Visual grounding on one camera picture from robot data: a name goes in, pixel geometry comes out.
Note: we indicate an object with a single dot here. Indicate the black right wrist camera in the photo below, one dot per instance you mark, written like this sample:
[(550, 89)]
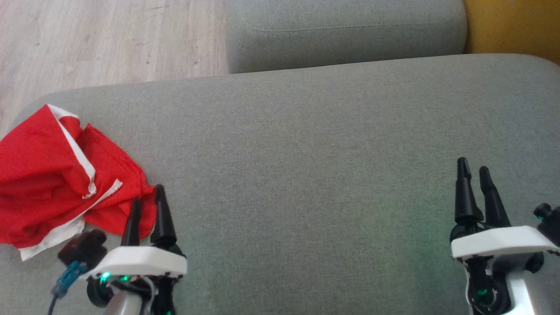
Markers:
[(550, 223)]

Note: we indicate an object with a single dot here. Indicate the yellow and grey sofa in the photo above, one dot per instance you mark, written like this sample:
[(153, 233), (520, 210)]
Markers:
[(306, 175)]

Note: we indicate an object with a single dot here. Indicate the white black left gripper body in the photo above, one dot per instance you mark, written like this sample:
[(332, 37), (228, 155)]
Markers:
[(140, 261)]

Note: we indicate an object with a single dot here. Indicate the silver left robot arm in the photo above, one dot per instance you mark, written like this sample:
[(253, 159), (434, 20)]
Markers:
[(123, 305)]

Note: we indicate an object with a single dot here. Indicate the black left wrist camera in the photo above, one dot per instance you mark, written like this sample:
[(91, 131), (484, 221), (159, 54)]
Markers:
[(85, 247)]

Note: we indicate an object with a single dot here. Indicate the red jersey with white sleeves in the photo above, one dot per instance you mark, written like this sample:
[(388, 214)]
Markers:
[(116, 175)]

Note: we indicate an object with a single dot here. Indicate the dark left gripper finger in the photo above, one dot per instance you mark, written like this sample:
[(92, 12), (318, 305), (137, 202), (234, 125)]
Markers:
[(132, 227), (162, 218)]

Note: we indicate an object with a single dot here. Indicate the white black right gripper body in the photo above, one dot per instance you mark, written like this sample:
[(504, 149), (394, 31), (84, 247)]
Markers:
[(498, 243)]

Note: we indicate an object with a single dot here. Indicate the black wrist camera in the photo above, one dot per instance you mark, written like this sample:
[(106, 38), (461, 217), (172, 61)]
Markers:
[(550, 223), (85, 247)]

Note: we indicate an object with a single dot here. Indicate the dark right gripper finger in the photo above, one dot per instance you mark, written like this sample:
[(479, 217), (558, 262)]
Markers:
[(494, 205), (466, 197)]

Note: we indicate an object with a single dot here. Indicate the grey sofa seat cushion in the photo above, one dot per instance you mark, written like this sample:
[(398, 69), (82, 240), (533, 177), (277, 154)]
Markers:
[(341, 43)]

